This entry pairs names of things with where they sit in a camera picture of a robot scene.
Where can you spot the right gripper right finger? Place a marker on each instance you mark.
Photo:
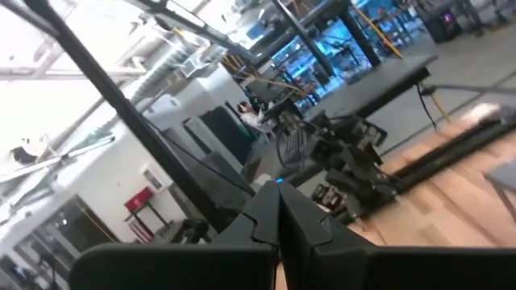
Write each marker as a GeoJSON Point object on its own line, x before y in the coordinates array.
{"type": "Point", "coordinates": [363, 270]}

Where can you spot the black aluminium table frame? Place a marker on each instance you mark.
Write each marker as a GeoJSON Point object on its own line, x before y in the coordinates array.
{"type": "Point", "coordinates": [451, 153]}

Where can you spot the black desk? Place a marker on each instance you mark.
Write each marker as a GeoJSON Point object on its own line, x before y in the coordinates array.
{"type": "Point", "coordinates": [375, 86]}

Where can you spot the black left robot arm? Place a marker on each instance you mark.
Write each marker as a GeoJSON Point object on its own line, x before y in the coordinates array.
{"type": "Point", "coordinates": [346, 161]}

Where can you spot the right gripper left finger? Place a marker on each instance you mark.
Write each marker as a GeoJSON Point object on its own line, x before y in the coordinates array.
{"type": "Point", "coordinates": [181, 268]}

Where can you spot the black frame post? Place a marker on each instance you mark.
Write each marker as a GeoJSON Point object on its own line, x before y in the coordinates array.
{"type": "Point", "coordinates": [121, 104]}

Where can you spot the person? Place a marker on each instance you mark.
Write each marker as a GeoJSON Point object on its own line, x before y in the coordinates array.
{"type": "Point", "coordinates": [250, 117]}

